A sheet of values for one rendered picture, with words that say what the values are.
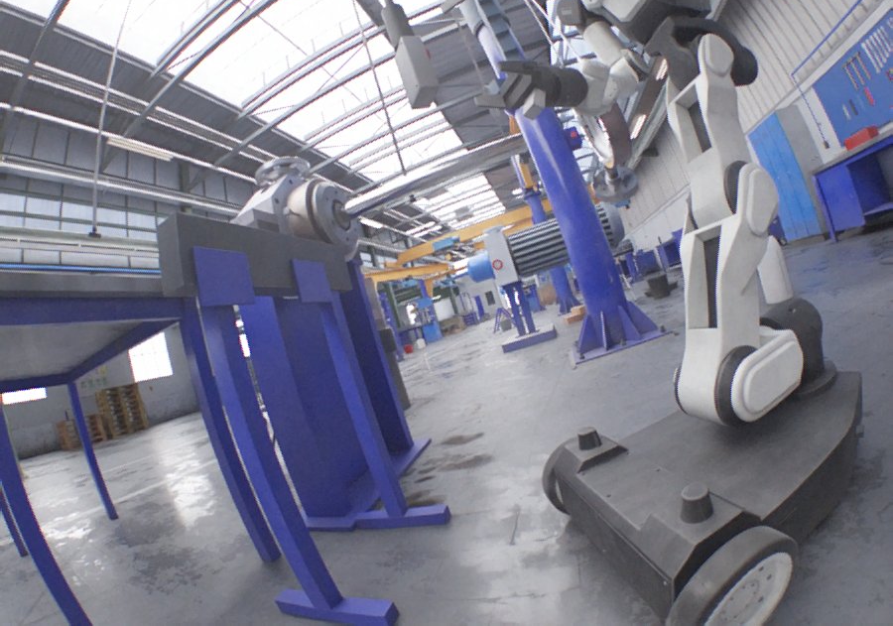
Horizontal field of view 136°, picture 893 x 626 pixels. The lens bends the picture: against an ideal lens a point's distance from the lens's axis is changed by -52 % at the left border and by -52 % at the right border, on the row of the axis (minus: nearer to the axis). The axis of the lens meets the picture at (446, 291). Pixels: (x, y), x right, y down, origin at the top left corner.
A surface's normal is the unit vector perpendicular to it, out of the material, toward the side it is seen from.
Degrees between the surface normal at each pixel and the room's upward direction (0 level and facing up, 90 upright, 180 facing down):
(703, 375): 58
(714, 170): 65
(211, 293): 90
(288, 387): 90
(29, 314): 90
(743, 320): 90
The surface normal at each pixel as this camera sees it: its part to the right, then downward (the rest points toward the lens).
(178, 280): -0.25, -0.01
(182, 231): 0.92, -0.30
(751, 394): 0.06, -0.11
